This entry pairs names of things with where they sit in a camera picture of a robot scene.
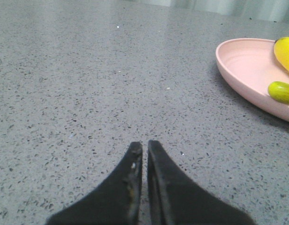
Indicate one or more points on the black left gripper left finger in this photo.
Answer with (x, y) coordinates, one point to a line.
(115, 201)

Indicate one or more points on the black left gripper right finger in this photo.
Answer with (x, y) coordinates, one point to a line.
(175, 199)

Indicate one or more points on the yellow banana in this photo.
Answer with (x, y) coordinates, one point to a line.
(279, 91)

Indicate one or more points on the pink plate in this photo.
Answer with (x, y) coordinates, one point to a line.
(249, 66)

